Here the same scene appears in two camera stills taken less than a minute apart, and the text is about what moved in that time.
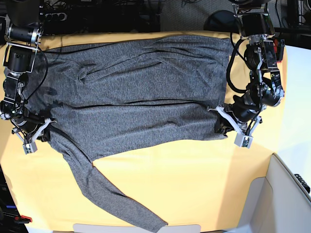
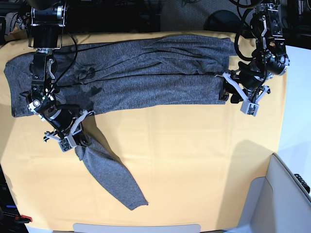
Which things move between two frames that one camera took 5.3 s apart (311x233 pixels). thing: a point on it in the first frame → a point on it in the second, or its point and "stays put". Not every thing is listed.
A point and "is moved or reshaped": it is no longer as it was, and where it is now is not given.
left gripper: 28,128 → 71,121
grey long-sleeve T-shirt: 107,97 is moved or reshaped
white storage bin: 277,203 stays put
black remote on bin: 303,182 stays put
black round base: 223,21 stays put
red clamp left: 23,219 stays put
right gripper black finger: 222,125 → 235,98
